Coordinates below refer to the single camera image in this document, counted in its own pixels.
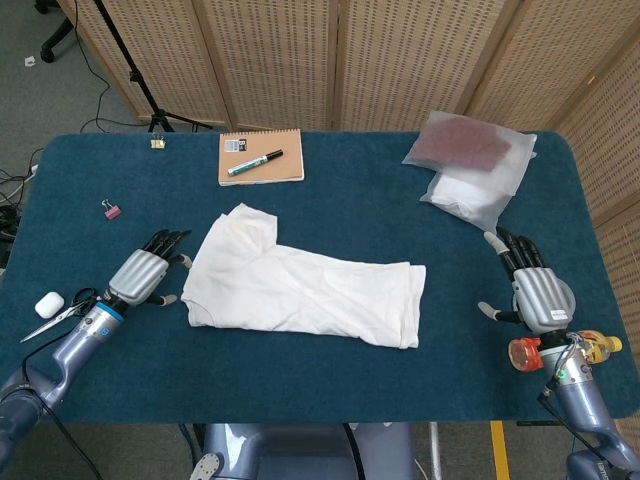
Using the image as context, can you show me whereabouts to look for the white t-shirt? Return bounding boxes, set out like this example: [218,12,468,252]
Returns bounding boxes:
[180,202,428,350]

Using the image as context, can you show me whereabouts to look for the white earbuds case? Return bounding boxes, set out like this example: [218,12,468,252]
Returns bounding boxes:
[34,291,65,318]

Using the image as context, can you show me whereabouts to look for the yellow floor tape strip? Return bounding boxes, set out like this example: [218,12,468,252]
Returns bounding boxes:
[489,420,512,480]

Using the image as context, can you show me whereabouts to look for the thin black cable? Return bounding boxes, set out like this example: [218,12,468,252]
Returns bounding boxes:
[73,0,151,134]

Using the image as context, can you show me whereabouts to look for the white table leg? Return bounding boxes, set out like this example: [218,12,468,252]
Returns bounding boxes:
[428,422,444,480]

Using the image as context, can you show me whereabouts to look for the frosted bag with red garment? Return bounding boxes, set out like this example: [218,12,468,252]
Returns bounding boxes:
[402,110,539,197]

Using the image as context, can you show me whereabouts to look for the frosted bag with white garment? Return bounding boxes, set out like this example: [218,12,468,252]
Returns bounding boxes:
[418,169,514,237]

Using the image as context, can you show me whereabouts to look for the green white marker pen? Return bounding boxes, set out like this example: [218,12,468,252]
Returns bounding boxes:
[227,148,285,177]

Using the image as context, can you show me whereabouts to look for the tangled black cables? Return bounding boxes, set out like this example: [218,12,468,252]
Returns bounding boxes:
[0,147,42,251]

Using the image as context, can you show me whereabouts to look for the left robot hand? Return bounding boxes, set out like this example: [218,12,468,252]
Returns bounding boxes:
[107,228,194,307]

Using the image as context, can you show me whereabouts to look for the silver perforated bracket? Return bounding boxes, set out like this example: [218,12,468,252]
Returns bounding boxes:
[189,449,224,480]

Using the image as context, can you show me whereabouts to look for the blue table cover mat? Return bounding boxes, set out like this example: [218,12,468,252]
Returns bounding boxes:
[0,130,632,426]

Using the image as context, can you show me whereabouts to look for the black tripod stand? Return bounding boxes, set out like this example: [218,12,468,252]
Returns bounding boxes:
[94,0,214,134]

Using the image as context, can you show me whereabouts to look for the black handled scissors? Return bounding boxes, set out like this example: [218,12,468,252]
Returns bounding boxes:
[19,286,103,344]

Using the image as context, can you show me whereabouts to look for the blue grey robot torso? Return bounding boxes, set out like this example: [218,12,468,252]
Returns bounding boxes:
[202,422,419,480]

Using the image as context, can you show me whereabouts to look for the orange drink bottle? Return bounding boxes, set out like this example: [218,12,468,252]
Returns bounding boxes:
[508,329,624,374]

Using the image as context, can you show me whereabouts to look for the brown spiral notebook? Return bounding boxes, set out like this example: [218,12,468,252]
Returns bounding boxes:
[218,128,306,188]

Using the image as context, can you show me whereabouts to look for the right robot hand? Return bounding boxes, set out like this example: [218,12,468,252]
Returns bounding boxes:
[477,225,576,335]

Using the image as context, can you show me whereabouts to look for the black robot hose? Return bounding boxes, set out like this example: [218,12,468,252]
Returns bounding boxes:
[341,422,365,480]

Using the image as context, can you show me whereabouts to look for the black office chair base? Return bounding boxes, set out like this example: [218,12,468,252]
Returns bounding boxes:
[39,0,76,64]

